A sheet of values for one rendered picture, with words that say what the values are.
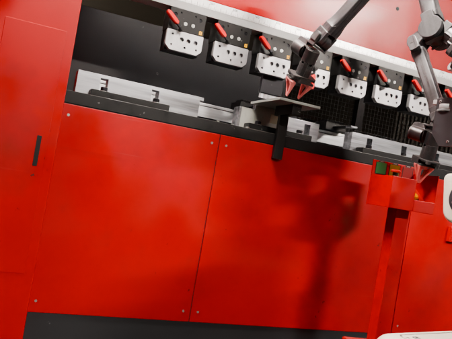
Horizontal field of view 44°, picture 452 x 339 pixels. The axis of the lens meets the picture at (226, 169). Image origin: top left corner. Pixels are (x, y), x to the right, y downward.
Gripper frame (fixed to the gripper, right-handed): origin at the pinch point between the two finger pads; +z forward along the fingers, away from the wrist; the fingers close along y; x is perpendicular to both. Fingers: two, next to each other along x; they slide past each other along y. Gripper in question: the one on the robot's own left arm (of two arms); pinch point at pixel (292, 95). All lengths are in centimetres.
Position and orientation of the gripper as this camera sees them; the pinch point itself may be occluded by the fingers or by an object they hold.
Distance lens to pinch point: 225.6
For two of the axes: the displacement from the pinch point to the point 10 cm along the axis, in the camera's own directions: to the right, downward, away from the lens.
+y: -9.1, -1.6, -3.9
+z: -3.4, 8.3, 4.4
